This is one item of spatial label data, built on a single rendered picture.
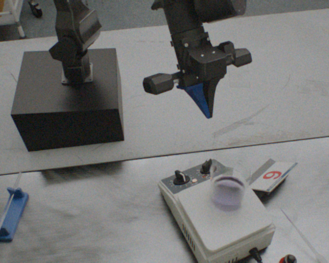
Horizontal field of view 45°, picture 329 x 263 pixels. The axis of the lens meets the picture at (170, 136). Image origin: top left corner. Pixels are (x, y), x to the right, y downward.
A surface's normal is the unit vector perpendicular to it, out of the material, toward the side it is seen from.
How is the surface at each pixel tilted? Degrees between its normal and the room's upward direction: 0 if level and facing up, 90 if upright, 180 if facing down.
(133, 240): 0
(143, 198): 0
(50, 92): 5
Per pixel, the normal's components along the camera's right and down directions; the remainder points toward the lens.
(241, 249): 0.42, 0.67
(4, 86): -0.04, -0.66
